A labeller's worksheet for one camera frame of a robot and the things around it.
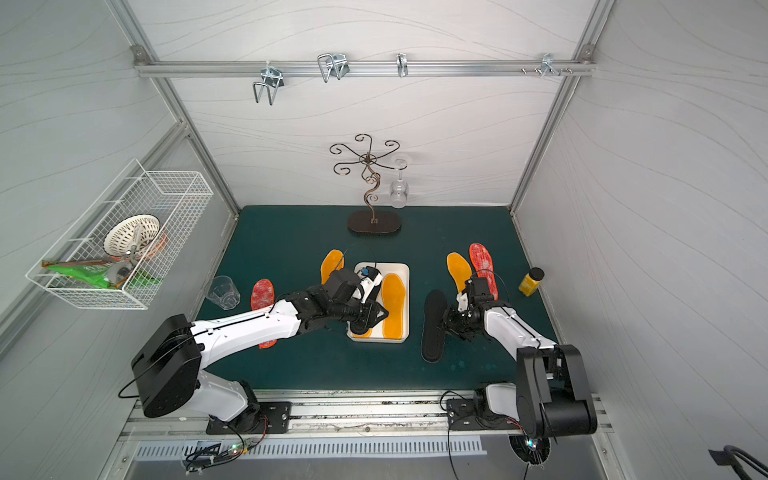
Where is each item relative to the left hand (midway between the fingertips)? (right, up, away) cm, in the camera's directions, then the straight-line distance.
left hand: (386, 314), depth 79 cm
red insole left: (-40, +2, +17) cm, 44 cm away
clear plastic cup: (-53, +3, +16) cm, 55 cm away
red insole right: (+34, +10, +23) cm, 42 cm away
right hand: (+17, -6, +10) cm, 21 cm away
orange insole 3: (-19, +12, +25) cm, 34 cm away
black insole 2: (+13, -9, +7) cm, 17 cm away
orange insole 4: (+25, +9, +23) cm, 35 cm away
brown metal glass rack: (-7, +26, +36) cm, 46 cm away
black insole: (-3, +3, -8) cm, 9 cm away
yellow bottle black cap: (+45, +7, +12) cm, 47 cm away
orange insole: (+2, +1, +15) cm, 16 cm away
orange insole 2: (-7, -8, +7) cm, 13 cm away
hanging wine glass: (+4, +37, +17) cm, 41 cm away
